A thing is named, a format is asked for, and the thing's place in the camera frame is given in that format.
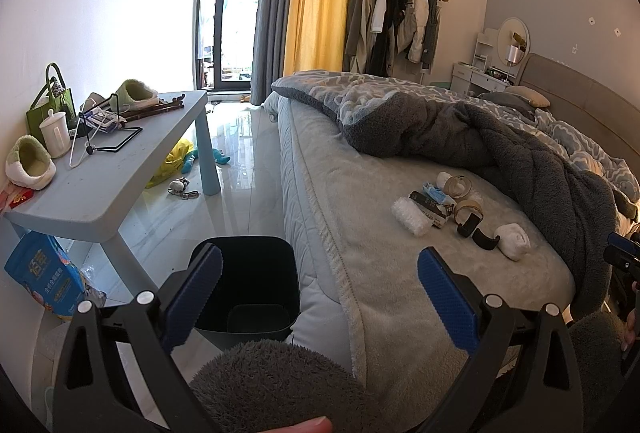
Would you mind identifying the grey headboard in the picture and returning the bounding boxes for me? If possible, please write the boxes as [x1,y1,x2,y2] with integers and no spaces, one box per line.
[516,52,640,176]

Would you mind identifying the black snack wrapper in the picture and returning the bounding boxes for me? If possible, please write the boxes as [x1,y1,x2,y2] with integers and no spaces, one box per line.
[409,191,448,228]

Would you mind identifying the bed with grey sheet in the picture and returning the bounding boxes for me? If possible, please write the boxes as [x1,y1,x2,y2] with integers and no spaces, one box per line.
[266,94,574,423]

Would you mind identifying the patterned blue grey duvet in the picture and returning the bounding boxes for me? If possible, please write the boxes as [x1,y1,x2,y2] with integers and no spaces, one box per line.
[271,70,639,204]

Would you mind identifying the beige pillow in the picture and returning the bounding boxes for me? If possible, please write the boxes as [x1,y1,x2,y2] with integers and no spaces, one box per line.
[506,86,551,109]

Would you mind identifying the grey fuzzy slipper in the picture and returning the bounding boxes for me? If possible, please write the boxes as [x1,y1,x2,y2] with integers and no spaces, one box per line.
[190,340,392,432]

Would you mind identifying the light blue low table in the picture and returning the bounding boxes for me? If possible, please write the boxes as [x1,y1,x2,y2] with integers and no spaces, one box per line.
[6,90,220,295]

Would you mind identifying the keys on floor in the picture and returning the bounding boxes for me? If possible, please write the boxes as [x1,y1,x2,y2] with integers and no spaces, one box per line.
[167,177,200,200]

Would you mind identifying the teal toy on floor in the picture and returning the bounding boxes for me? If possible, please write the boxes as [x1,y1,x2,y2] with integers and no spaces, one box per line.
[180,147,232,175]

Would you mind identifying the dark grey fleece blanket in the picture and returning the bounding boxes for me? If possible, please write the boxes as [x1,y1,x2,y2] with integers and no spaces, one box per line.
[326,92,617,319]

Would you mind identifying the yellow plastic bag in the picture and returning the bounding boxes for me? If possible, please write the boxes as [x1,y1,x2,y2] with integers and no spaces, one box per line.
[145,138,194,189]

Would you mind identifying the red packet on table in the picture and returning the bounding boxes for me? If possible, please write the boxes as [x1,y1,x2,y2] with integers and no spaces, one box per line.
[8,187,35,210]

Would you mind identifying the green slipper near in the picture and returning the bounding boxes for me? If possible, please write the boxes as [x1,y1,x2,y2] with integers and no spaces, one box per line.
[6,135,56,191]

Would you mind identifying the round vanity mirror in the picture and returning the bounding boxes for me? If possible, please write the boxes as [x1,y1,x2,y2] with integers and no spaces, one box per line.
[497,17,530,67]

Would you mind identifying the green slipper far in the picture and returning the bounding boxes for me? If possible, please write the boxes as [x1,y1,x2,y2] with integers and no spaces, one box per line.
[110,78,160,112]

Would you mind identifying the clothes on rack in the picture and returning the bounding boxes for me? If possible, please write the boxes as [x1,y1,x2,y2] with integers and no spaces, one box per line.
[343,0,448,76]

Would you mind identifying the black strap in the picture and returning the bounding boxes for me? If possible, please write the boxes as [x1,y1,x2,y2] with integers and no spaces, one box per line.
[455,210,501,251]

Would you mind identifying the white sock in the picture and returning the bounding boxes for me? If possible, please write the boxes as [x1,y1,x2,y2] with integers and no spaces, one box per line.
[494,223,532,262]

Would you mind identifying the blue tissue packet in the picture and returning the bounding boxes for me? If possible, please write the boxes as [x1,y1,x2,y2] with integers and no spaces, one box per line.
[422,182,456,208]

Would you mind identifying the grey curtain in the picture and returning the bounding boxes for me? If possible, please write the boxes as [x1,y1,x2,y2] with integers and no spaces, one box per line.
[250,0,290,106]

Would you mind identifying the green slipper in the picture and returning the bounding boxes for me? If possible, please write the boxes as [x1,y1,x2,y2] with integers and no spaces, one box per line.
[110,78,160,112]
[6,135,56,191]

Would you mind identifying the white lidded mug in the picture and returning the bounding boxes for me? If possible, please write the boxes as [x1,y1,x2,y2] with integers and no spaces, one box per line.
[39,109,72,159]

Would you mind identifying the black trash bin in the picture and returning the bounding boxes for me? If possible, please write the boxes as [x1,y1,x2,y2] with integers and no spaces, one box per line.
[192,236,300,351]

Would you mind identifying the dark wooden sticks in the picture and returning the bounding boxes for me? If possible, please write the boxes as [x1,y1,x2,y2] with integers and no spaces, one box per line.
[122,94,186,123]

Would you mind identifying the black wire rack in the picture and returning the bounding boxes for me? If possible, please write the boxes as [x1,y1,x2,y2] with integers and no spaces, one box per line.
[68,94,143,170]

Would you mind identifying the black balcony door frame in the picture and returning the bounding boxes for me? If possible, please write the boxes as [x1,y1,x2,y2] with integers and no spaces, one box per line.
[192,0,250,100]

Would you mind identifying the clear tape roll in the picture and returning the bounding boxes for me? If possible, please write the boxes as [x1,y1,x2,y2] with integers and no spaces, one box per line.
[436,171,472,200]

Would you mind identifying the green tote bag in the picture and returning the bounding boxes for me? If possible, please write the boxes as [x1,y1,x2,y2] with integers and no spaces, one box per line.
[25,62,76,145]

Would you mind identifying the white dressing table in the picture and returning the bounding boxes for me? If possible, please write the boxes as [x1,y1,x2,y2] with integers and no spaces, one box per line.
[450,29,509,96]

